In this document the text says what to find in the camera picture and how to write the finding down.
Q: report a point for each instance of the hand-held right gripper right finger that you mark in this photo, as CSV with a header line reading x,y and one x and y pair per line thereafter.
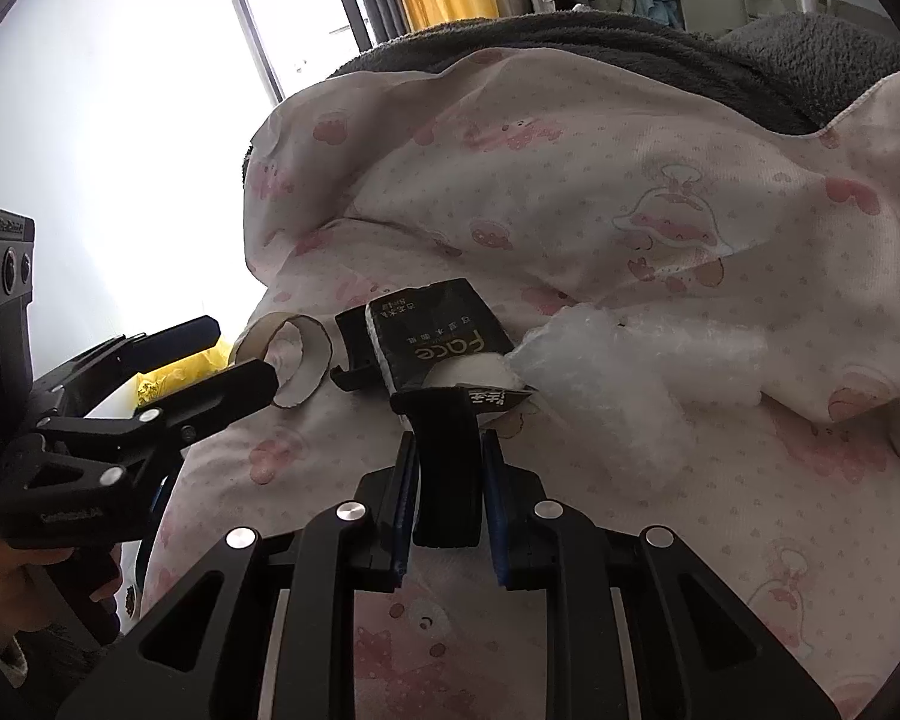
x,y
495,510

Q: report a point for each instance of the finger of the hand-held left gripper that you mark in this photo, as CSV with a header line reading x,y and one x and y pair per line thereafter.
x,y
232,386
187,334

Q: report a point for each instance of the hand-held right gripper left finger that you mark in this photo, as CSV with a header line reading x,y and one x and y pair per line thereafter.
x,y
401,510

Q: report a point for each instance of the black tissue pack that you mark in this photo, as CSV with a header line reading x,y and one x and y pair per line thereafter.
x,y
435,345

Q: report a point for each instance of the bubble wrap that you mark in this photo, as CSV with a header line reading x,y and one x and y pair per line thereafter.
x,y
645,367

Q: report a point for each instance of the person's left hand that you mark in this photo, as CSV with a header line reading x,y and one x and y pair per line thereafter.
x,y
15,585

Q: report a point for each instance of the yellow plastic bag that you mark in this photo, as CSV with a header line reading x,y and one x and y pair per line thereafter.
x,y
172,379

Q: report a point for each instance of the black framed balcony door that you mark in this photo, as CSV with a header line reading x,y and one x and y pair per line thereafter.
x,y
255,30

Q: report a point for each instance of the pink printed blanket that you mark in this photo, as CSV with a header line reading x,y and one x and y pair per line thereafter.
x,y
570,202

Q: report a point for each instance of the grey fleece blanket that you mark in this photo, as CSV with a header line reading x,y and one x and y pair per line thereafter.
x,y
570,37

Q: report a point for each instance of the silver cylinder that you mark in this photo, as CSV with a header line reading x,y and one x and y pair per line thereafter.
x,y
810,0

